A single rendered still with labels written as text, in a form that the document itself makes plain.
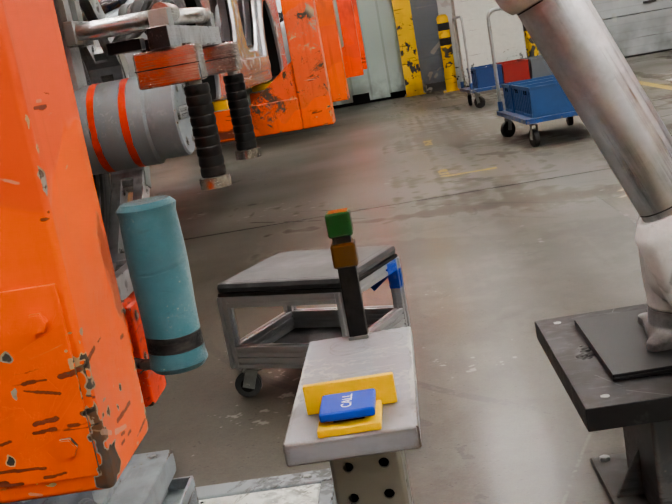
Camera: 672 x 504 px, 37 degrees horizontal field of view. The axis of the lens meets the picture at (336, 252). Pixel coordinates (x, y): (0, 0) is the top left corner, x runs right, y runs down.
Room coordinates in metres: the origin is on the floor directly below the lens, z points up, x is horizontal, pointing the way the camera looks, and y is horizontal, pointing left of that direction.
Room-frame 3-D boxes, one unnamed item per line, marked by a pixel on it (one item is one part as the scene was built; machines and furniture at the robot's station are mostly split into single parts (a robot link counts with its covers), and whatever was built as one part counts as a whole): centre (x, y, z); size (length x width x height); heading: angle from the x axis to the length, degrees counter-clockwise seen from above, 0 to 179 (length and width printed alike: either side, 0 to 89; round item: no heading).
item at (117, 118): (1.61, 0.30, 0.85); 0.21 x 0.14 x 0.14; 85
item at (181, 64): (1.43, 0.18, 0.93); 0.09 x 0.05 x 0.05; 85
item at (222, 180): (1.43, 0.15, 0.83); 0.04 x 0.04 x 0.16
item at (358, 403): (1.21, 0.02, 0.47); 0.07 x 0.07 x 0.02; 85
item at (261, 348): (2.74, 0.08, 0.17); 0.43 x 0.36 x 0.34; 61
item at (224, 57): (1.77, 0.15, 0.93); 0.09 x 0.05 x 0.05; 85
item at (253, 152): (1.77, 0.12, 0.83); 0.04 x 0.04 x 0.16
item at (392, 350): (1.38, 0.00, 0.44); 0.43 x 0.17 x 0.03; 175
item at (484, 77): (10.77, -2.15, 0.48); 1.00 x 0.61 x 0.96; 91
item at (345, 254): (1.57, -0.01, 0.59); 0.04 x 0.04 x 0.04; 85
